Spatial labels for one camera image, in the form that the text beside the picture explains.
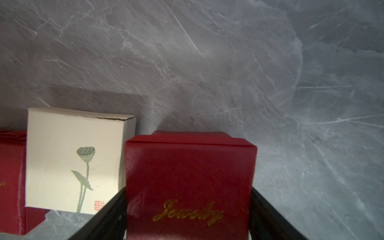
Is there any cream lotus print box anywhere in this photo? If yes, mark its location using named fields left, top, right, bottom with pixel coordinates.
left=25, top=108, right=137, bottom=215

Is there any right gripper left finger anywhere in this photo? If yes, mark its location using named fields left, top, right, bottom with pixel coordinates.
left=70, top=188, right=127, bottom=240

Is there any red jewelry box lid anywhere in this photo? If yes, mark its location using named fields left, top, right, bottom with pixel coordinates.
left=125, top=131, right=258, bottom=240

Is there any left closed red jewelry box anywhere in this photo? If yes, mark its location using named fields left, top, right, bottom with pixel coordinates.
left=0, top=130, right=49, bottom=236

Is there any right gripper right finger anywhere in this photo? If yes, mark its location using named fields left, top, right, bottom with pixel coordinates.
left=249, top=188, right=307, bottom=240

